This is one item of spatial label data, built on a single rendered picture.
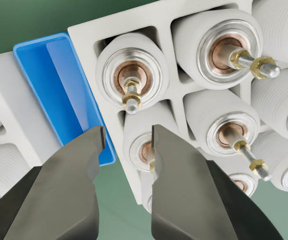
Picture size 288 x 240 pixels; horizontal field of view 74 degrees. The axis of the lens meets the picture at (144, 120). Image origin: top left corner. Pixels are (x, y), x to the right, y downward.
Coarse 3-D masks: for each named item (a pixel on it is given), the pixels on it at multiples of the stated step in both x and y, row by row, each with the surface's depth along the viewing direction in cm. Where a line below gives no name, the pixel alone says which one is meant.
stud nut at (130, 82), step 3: (129, 81) 20; (132, 81) 20; (135, 81) 20; (126, 84) 20; (129, 84) 20; (132, 84) 20; (135, 84) 20; (138, 84) 20; (123, 87) 20; (126, 87) 20; (138, 87) 20; (126, 90) 20; (138, 90) 20
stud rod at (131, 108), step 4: (128, 88) 20; (132, 88) 19; (136, 88) 20; (136, 92) 19; (128, 100) 17; (132, 100) 16; (128, 104) 16; (132, 104) 16; (136, 104) 16; (128, 108) 16; (132, 108) 16; (136, 108) 16; (128, 112) 16; (132, 112) 16; (136, 112) 16
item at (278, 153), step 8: (264, 136) 38; (272, 136) 37; (280, 136) 36; (256, 144) 39; (264, 144) 37; (272, 144) 36; (280, 144) 35; (256, 152) 38; (264, 152) 36; (272, 152) 35; (280, 152) 34; (264, 160) 36; (272, 160) 34; (280, 160) 33; (272, 168) 34; (280, 168) 33; (272, 176) 34; (280, 176) 33; (280, 184) 34
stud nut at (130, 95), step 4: (128, 92) 17; (132, 92) 17; (124, 96) 17; (128, 96) 17; (132, 96) 17; (136, 96) 17; (140, 96) 17; (124, 100) 17; (136, 100) 17; (140, 100) 17; (124, 104) 17; (140, 104) 17; (124, 108) 17; (140, 108) 17
